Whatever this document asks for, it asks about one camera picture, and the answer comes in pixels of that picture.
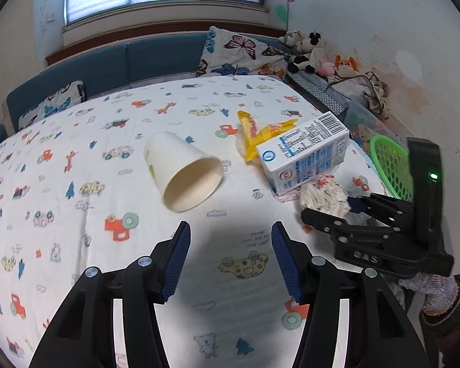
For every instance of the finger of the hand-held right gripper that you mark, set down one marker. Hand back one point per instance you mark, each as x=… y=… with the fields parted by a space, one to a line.
x=329 y=220
x=383 y=204

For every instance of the orange plush fox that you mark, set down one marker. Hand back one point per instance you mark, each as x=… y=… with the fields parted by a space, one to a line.
x=347 y=65

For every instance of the small butterfly pillow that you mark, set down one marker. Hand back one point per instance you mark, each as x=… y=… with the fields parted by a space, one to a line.
x=53 y=103

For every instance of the green plastic basket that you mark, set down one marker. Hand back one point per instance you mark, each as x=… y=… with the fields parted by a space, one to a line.
x=385 y=138

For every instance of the person's right forearm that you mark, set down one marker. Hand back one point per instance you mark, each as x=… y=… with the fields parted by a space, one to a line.
x=456 y=333

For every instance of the white paper cup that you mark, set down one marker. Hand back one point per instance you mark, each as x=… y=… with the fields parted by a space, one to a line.
x=168 y=157

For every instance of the printed cartoon blanket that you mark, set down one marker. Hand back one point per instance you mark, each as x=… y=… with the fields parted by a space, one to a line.
x=99 y=161

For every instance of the person's right hand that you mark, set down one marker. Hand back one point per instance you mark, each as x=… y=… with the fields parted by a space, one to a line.
x=437 y=291

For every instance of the blue and white milk carton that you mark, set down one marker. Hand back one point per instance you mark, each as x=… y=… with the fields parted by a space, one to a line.
x=303 y=153

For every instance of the white tissue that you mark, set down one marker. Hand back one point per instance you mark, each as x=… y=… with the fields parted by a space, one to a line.
x=322 y=195

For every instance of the blue sofa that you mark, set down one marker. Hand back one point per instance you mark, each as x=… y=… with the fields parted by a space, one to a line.
x=157 y=57

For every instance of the grey plush toy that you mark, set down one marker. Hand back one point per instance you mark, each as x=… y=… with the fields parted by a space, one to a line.
x=291 y=40

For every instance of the blue patterned cushion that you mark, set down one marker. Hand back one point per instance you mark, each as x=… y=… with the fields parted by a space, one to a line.
x=322 y=92

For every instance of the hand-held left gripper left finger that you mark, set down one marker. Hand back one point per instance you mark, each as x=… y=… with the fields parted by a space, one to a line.
x=176 y=264

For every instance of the black and white plush cow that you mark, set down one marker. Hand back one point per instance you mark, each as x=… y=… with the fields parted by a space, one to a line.
x=308 y=51

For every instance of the large butterfly pillow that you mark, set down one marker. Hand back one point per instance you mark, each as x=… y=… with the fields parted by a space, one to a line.
x=237 y=53

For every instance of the clear plastic storage bin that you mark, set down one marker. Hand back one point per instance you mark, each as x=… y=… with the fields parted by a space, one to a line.
x=358 y=117

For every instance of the yellow snack wrapper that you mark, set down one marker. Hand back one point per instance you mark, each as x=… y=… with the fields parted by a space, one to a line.
x=249 y=130

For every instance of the beige cloth pile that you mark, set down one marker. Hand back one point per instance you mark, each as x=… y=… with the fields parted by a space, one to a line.
x=368 y=88

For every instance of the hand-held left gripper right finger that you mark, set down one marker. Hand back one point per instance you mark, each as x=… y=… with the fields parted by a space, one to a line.
x=287 y=264

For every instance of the pink plush toy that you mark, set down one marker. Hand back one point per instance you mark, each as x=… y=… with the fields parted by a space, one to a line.
x=326 y=69

